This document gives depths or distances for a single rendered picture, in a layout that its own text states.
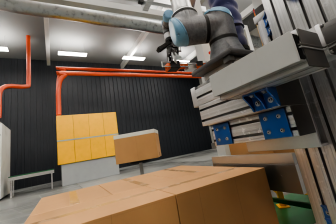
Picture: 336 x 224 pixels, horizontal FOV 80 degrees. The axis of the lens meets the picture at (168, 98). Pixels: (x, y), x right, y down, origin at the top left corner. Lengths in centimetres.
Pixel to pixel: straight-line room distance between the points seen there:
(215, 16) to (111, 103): 1155
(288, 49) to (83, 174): 817
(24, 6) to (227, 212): 653
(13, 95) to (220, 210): 1159
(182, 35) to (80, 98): 1138
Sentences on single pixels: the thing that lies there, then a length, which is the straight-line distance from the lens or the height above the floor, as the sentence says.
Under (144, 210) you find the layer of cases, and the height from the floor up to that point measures 52.
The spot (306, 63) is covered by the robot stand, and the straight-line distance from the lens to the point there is 52.
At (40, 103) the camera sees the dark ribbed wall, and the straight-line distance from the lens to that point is 1191.
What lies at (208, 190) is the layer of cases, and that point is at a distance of 109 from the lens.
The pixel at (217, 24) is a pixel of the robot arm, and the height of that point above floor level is 118.
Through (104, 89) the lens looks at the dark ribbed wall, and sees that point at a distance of 1245.
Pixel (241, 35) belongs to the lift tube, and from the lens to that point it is 176.
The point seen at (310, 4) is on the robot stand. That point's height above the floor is 113.
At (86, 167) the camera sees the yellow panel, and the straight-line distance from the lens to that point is 841.
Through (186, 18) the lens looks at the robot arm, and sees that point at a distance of 85.
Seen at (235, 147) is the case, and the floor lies 66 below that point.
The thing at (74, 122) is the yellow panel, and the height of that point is 216.
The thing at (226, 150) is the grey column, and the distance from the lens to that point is 269.
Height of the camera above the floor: 76
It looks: 13 degrees up
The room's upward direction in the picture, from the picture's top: 10 degrees counter-clockwise
